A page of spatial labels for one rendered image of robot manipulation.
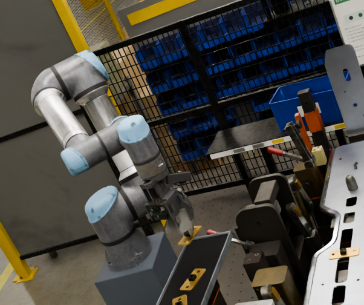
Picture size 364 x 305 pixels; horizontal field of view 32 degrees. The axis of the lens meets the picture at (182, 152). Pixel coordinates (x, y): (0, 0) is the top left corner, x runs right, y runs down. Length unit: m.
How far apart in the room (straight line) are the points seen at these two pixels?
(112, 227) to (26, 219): 2.77
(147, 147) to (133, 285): 0.56
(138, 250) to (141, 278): 0.09
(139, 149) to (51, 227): 3.11
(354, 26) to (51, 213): 2.71
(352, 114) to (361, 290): 0.90
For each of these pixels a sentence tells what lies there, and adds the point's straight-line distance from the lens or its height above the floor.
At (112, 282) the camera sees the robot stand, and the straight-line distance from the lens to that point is 2.02.
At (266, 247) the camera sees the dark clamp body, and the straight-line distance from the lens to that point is 1.85.
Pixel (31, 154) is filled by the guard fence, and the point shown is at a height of 0.88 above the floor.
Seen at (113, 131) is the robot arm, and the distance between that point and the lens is 1.68.
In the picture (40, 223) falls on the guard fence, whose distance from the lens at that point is 4.67.
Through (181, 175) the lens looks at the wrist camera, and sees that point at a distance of 1.72.
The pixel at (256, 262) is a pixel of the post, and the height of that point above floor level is 1.10.
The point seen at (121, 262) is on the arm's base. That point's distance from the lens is 2.00.
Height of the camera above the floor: 2.05
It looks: 21 degrees down
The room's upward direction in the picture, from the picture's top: 25 degrees counter-clockwise
